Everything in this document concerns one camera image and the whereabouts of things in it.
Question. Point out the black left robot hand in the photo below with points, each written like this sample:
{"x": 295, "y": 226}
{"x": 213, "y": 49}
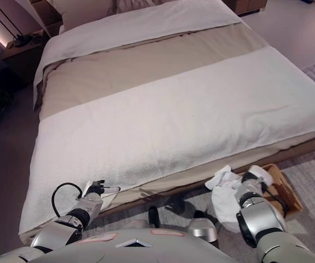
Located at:
{"x": 94, "y": 187}

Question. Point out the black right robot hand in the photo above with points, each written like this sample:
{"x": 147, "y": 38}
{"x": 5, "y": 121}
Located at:
{"x": 258, "y": 172}

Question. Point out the white garment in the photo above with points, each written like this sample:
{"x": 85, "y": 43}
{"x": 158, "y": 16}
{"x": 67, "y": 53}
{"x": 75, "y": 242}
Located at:
{"x": 225, "y": 197}

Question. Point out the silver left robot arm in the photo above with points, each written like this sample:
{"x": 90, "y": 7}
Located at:
{"x": 88, "y": 205}

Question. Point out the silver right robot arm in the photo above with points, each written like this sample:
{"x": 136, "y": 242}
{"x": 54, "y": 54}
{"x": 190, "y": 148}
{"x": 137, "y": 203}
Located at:
{"x": 264, "y": 219}

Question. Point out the wooden laundry basket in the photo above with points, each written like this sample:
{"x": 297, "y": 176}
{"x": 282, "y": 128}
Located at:
{"x": 288, "y": 191}

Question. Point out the white fluffy bed blanket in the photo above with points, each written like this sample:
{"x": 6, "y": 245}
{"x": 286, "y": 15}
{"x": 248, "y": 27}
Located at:
{"x": 146, "y": 131}

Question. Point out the left robot leg black foot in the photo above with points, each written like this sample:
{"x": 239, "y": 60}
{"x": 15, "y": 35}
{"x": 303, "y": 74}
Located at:
{"x": 154, "y": 216}

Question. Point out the silver robot torso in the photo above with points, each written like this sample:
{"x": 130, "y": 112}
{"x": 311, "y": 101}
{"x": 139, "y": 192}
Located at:
{"x": 132, "y": 249}

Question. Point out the silver right robot leg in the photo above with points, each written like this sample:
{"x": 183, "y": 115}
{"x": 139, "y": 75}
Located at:
{"x": 202, "y": 227}

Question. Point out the beige duvet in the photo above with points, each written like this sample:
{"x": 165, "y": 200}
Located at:
{"x": 119, "y": 71}

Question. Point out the low dark wooden nightstand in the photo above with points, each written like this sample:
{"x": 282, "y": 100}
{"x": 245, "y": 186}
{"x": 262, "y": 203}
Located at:
{"x": 23, "y": 60}

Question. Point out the white folded top sheet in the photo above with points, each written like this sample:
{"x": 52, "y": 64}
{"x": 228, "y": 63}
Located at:
{"x": 132, "y": 30}

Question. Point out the brown cube nightstand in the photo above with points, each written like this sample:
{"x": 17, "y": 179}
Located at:
{"x": 245, "y": 5}

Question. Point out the brown headboard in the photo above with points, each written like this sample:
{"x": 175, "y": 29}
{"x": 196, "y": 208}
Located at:
{"x": 47, "y": 19}

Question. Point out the plain white pillow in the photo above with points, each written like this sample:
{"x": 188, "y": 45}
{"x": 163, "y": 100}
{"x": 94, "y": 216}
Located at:
{"x": 83, "y": 11}

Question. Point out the grey patterned pillow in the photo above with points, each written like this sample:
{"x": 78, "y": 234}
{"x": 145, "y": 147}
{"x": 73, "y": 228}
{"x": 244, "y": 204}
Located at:
{"x": 135, "y": 5}

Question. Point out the black floor lamp stand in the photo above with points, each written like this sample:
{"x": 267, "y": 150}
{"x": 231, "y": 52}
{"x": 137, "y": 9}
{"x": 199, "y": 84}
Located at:
{"x": 10, "y": 19}

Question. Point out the brown upholstered bed frame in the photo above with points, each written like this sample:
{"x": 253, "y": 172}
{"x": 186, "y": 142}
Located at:
{"x": 297, "y": 149}

